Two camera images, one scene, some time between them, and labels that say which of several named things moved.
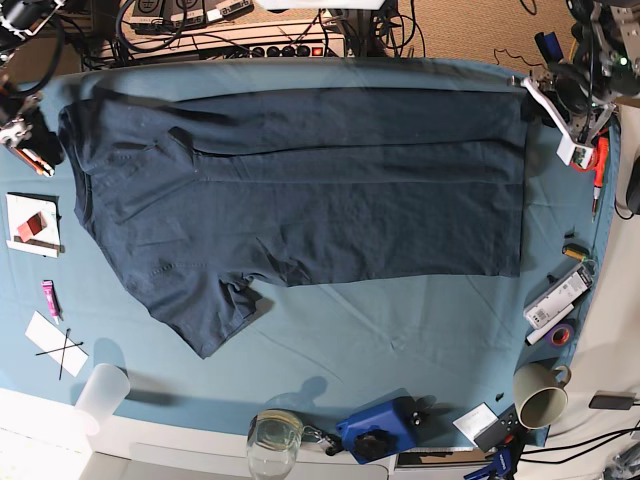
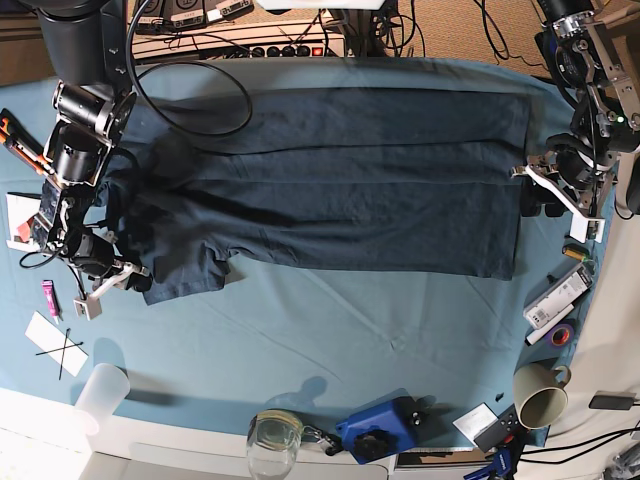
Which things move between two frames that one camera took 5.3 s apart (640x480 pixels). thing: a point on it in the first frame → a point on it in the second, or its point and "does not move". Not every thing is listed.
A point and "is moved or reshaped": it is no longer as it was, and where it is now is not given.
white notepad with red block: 34,223 does not move
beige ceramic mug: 539,396 does not move
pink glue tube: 53,301 does not move
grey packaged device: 557,298 does not move
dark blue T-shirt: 206,195 is moved or reshaped
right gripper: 42,142 → 97,268
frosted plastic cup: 102,395 does not move
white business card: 476,421 does not move
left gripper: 577,117 → 579,184
